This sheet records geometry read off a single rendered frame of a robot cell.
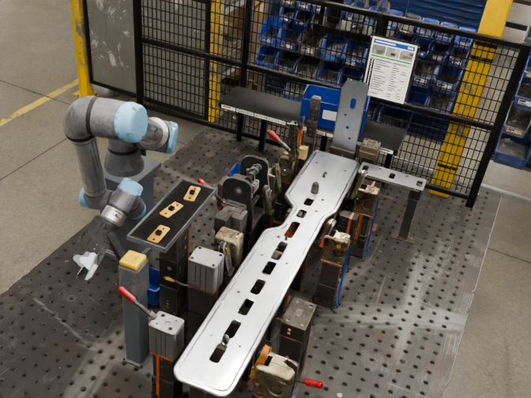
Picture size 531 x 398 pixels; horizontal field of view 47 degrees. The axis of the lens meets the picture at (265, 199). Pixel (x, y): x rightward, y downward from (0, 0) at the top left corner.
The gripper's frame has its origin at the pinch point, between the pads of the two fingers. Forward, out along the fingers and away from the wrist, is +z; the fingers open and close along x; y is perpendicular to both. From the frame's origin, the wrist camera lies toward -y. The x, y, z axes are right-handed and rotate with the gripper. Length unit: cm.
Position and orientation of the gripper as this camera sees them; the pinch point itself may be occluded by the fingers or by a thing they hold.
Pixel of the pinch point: (83, 279)
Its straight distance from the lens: 204.0
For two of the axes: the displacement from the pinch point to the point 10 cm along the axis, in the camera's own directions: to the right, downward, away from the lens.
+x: 4.4, -0.3, -9.0
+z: -4.6, 8.5, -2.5
